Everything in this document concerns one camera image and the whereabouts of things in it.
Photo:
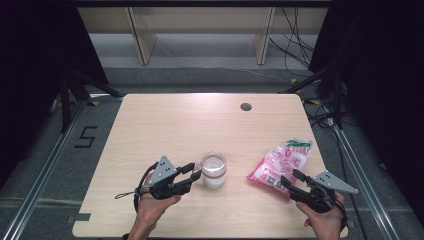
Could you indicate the light wooden shelf unit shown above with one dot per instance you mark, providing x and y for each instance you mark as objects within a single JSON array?
[{"x": 200, "y": 20}]

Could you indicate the pink and white snack bag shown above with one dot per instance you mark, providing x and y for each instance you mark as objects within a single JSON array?
[{"x": 283, "y": 160}]

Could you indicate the black curtain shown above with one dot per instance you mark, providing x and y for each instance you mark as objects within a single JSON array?
[
  {"x": 383, "y": 83},
  {"x": 30, "y": 66}
]

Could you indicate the person's right hand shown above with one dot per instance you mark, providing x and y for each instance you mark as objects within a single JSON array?
[{"x": 326, "y": 223}]

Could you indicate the aluminium floor rail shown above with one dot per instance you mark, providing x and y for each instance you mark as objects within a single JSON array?
[
  {"x": 363, "y": 180},
  {"x": 40, "y": 180}
]

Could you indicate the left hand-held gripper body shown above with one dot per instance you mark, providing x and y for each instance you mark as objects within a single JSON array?
[{"x": 163, "y": 181}]

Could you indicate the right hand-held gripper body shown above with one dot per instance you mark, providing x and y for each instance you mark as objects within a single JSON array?
[{"x": 320, "y": 196}]

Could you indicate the black tripod stand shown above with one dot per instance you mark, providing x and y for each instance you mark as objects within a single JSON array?
[
  {"x": 336, "y": 100},
  {"x": 65, "y": 100}
]

